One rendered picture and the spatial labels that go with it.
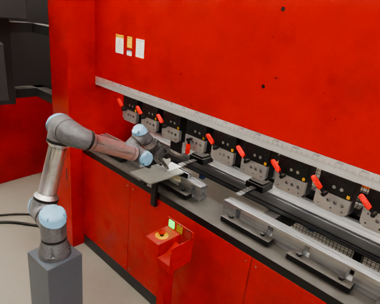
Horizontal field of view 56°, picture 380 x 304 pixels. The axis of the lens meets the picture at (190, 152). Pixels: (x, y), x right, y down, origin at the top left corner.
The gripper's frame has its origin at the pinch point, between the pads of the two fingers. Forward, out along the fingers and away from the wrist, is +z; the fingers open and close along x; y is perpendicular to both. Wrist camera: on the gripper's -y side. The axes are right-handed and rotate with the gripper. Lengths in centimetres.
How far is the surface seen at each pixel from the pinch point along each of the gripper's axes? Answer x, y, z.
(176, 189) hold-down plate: -11.4, -6.2, 9.0
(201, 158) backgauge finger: -5.7, 22.0, 17.1
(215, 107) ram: -30, 32, -30
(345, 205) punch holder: -105, 17, -14
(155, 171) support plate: 0.6, -5.4, -2.8
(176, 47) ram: 2, 49, -50
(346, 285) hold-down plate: -115, -6, 10
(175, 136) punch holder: -3.2, 16.2, -12.1
